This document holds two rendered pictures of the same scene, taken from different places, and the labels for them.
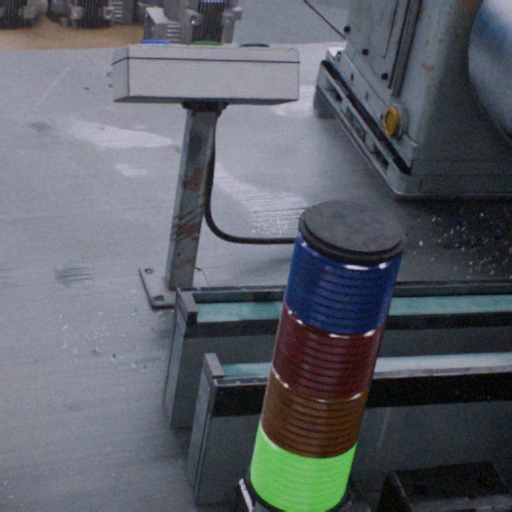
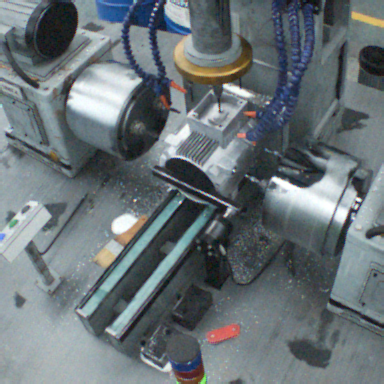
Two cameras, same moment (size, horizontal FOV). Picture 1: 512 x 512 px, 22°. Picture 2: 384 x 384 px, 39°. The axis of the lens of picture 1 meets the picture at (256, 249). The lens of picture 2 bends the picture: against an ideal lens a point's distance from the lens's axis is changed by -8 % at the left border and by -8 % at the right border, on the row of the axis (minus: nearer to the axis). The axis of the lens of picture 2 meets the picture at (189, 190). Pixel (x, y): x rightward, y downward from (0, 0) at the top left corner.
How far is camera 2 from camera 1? 0.64 m
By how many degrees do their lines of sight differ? 30
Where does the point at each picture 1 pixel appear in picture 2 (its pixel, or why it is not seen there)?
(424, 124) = (67, 153)
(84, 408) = (71, 350)
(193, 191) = (38, 260)
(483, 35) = (75, 126)
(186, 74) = (19, 242)
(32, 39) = not seen: outside the picture
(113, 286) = (33, 296)
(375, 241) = (193, 349)
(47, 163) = not seen: outside the picture
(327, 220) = (175, 352)
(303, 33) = not seen: outside the picture
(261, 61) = (34, 216)
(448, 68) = (64, 133)
